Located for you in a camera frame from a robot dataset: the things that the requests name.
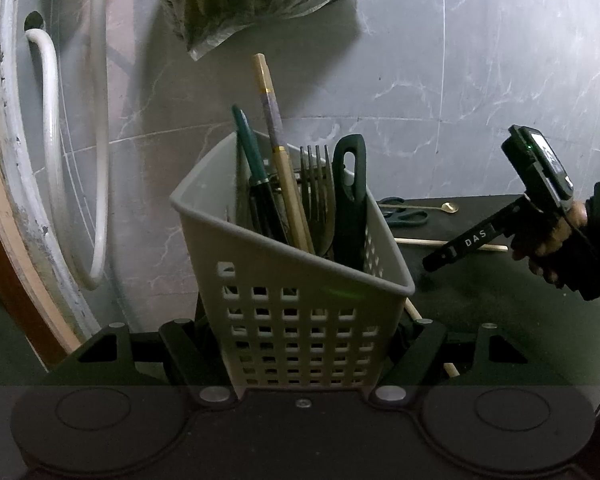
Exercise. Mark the teal and black chopstick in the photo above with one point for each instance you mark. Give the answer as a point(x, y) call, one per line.
point(247, 145)

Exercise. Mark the white perforated utensil basket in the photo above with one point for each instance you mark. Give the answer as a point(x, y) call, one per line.
point(290, 320)

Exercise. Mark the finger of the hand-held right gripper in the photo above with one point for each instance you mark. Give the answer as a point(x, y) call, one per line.
point(467, 244)

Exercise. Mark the silver fork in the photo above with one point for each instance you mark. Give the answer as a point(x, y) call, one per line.
point(317, 195)

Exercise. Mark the clear bag of dried leaves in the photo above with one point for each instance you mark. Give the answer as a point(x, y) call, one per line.
point(240, 5)

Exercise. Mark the plain bamboo chopstick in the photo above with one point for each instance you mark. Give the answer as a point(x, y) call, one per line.
point(414, 310)
point(430, 243)

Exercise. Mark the dark green scissors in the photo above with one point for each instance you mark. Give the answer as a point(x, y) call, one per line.
point(415, 217)

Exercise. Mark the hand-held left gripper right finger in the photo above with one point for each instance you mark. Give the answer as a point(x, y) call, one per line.
point(425, 345)

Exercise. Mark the person's right hand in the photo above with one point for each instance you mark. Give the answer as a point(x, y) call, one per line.
point(550, 250)

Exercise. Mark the wooden door frame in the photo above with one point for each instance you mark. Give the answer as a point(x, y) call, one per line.
point(5, 240)

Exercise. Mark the small gold spoon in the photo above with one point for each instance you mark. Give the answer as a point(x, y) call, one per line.
point(450, 207)

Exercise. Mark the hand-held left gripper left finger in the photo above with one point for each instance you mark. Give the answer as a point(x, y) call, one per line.
point(180, 340)

